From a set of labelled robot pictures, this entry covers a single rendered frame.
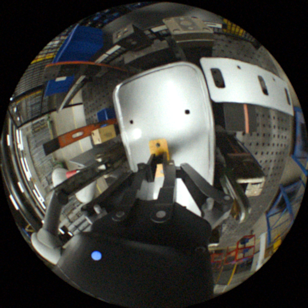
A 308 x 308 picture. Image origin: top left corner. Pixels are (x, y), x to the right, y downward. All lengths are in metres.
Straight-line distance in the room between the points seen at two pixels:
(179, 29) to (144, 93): 0.17
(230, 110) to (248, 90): 0.07
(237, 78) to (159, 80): 0.16
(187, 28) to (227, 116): 0.19
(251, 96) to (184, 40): 0.16
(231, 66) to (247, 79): 0.04
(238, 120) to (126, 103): 0.25
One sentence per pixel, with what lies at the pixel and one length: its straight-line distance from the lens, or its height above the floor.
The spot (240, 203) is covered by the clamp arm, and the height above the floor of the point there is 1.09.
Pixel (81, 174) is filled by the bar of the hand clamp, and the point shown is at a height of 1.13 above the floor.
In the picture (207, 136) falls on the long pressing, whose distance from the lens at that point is 0.21.
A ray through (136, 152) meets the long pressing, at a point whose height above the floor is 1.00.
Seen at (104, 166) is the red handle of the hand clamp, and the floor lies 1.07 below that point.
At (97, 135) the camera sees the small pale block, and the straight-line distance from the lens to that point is 0.25.
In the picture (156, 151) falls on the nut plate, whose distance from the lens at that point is 0.23.
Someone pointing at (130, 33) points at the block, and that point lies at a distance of 0.23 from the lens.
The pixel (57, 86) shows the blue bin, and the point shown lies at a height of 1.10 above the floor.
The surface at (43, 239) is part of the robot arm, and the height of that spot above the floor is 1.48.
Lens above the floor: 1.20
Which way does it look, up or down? 55 degrees down
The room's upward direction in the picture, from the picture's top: 134 degrees counter-clockwise
